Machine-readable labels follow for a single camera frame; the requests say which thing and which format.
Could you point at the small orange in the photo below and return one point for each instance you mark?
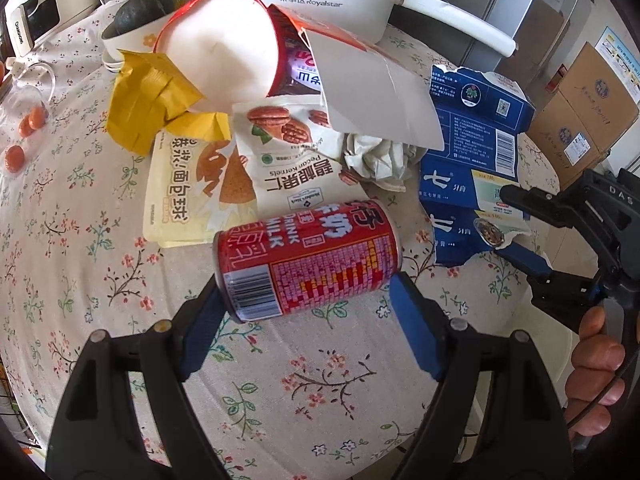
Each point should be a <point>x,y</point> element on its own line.
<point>14,158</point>
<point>26,126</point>
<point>39,117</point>

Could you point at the cream bread snack bag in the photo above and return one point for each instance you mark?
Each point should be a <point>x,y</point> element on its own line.
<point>175,195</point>

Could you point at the dark green squash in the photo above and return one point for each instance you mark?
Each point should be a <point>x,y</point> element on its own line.
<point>145,10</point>

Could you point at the brown cardboard box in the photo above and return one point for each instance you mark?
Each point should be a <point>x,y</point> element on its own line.
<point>585,110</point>

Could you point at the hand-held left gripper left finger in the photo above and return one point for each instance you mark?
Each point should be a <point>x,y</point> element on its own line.
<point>200,330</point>

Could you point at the person's right hand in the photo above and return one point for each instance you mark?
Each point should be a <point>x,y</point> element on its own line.
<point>595,360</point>

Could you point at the grey refrigerator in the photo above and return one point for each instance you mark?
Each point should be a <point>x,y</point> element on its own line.
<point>525,10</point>

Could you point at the red paper bowl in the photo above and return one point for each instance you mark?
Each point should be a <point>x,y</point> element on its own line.
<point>225,50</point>

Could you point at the yellow foil wrapper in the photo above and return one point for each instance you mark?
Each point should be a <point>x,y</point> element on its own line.
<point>145,95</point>

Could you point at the white flower print bowl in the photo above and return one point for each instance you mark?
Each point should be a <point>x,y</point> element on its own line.
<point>135,42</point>

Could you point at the torn blue cardboard box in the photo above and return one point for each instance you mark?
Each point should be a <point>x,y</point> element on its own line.
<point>465,160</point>

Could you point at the wall poster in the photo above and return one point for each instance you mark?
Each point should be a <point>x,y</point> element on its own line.
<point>620,55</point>

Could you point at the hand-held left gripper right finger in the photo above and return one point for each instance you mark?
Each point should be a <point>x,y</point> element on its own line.
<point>415,325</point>

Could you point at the floral tablecloth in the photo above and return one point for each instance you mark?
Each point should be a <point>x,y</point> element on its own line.
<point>75,260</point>

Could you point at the white tissue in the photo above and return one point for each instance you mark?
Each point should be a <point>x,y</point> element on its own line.
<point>380,160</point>

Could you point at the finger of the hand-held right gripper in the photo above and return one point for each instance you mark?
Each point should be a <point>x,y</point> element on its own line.
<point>535,202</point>
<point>530,262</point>

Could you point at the red milk drink can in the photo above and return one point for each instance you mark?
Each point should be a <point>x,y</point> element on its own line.
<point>310,260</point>

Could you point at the torn white cardboard box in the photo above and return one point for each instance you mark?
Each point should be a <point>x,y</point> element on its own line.
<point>375,90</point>

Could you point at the white pecan snack bag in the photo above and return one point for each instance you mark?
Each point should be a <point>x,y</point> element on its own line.
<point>290,160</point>

